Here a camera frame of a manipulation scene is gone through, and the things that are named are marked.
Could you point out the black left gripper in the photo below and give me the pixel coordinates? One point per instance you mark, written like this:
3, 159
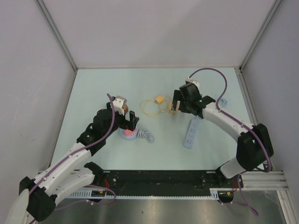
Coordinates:
129, 124

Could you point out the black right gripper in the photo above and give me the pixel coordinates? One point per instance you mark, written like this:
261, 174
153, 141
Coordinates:
178, 96

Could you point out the beige cube socket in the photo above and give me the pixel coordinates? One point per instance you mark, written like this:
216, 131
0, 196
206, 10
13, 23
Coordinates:
171, 111

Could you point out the dark red cube socket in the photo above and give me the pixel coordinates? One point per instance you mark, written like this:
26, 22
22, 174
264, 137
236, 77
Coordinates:
126, 110

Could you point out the pink square plug adapter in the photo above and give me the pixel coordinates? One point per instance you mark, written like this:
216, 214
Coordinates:
129, 132

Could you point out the round light blue power strip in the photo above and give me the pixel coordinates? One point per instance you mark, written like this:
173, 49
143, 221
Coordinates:
140, 133

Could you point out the light blue rectangular power strip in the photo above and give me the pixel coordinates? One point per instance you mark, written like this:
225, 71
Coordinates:
194, 124

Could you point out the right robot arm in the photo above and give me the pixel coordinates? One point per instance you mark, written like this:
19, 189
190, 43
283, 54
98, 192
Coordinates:
253, 141

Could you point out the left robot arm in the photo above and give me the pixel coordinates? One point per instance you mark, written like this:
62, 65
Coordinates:
72, 171

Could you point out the yellow USB charger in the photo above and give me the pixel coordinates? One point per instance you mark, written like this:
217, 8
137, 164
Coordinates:
159, 100

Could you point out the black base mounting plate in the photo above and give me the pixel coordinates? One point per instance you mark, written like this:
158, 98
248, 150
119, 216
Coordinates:
164, 182

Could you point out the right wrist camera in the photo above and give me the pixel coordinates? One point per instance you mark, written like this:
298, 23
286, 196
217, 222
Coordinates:
196, 83

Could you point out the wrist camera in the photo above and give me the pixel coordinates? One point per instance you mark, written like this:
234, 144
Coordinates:
119, 103
196, 83

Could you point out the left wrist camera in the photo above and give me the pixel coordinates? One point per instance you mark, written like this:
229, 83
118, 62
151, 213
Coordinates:
119, 103

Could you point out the white slotted cable duct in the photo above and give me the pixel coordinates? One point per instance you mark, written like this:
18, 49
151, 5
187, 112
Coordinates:
97, 194

